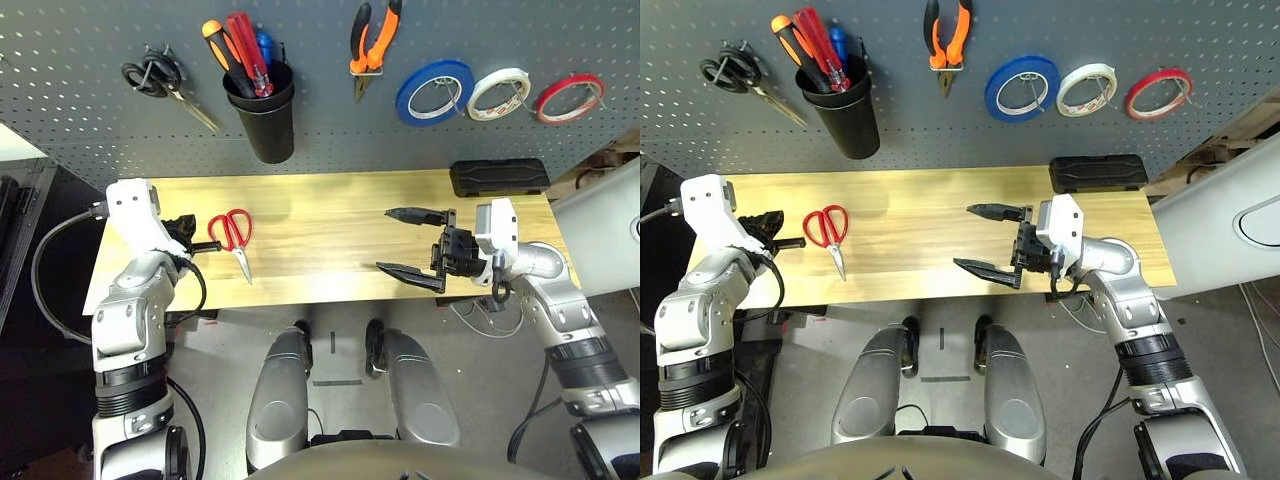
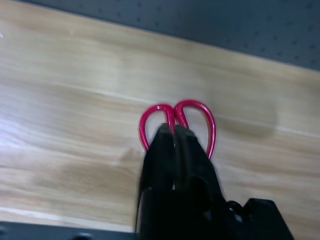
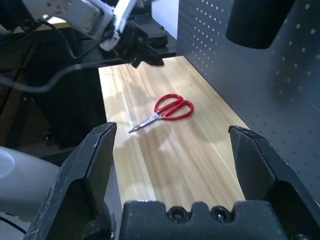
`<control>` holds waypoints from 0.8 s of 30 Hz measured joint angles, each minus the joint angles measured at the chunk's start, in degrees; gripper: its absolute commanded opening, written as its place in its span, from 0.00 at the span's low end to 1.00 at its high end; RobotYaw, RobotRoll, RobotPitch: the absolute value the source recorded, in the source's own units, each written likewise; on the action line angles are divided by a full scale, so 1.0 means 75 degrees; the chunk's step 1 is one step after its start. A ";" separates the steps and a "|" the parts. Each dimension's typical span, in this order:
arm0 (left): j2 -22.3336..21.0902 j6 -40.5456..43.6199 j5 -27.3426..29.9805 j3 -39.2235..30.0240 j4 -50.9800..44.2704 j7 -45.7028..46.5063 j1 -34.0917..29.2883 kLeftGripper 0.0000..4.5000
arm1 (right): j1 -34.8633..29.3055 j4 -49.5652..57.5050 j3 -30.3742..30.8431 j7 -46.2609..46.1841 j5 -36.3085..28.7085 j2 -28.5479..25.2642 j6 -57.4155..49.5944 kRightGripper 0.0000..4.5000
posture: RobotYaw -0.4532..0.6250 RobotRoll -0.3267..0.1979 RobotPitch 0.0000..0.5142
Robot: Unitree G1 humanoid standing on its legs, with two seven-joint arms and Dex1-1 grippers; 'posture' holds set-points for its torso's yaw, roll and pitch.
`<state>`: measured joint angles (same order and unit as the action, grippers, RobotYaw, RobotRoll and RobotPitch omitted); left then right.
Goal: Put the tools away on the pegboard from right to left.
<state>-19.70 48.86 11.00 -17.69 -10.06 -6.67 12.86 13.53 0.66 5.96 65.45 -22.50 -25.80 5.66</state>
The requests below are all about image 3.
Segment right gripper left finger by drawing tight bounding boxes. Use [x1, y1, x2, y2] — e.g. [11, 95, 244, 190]
[23, 121, 118, 240]

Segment black side cabinet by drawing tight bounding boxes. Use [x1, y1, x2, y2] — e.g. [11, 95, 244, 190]
[0, 24, 177, 156]

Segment black plastic cup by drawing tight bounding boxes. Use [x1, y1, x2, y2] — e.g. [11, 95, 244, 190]
[224, 0, 296, 50]

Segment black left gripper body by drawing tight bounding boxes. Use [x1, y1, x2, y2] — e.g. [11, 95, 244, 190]
[109, 19, 151, 62]

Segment red handled scissors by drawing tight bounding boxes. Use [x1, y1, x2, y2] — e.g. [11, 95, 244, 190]
[128, 93, 195, 134]

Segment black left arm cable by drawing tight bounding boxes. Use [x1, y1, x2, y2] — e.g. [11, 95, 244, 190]
[47, 19, 101, 61]
[0, 63, 101, 94]

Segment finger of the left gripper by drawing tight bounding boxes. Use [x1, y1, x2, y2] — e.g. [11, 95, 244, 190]
[129, 58, 143, 69]
[141, 46, 165, 67]

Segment dark grey pegboard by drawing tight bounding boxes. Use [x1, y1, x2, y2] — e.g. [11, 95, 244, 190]
[176, 0, 320, 191]

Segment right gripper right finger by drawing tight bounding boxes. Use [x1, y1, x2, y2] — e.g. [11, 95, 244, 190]
[228, 124, 320, 240]

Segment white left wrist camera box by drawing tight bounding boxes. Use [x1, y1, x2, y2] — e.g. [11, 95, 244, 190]
[99, 0, 138, 51]

